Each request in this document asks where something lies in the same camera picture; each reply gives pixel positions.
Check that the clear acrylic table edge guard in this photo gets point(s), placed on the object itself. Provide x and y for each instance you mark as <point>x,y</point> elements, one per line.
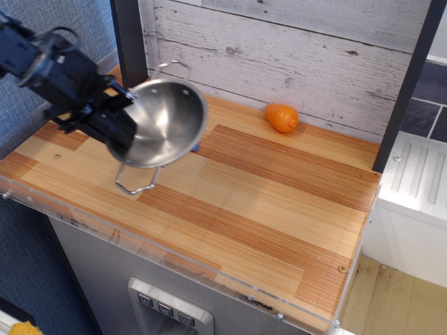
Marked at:
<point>187,318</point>

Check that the orange plastic carrot toy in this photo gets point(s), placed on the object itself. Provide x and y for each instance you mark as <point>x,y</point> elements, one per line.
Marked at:
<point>282,118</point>

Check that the dark frame post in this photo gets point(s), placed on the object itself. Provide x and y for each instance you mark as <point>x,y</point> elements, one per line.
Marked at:
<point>129,40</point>
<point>422,48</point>

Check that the yellow object bottom left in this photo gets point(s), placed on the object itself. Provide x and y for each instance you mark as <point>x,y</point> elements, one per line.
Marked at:
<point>24,328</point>

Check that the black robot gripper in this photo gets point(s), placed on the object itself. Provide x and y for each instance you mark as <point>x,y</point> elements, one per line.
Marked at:
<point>80,97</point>

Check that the dark left frame post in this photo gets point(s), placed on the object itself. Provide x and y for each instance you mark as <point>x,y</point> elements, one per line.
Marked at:
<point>129,40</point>

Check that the white ribbed side unit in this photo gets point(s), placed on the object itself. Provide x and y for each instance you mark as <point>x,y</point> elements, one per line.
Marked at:
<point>407,226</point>

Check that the grey cabinet with button panel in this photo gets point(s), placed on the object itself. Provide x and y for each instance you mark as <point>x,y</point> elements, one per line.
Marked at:
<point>111,279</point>

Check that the steel bowl with wire handles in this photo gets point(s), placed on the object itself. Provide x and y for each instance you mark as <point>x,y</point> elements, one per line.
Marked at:
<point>171,116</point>

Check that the dark right frame post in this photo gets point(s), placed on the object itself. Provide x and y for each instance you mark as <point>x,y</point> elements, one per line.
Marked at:
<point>422,48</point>

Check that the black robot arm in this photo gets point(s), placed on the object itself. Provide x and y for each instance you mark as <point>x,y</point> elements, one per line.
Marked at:
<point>19,48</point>

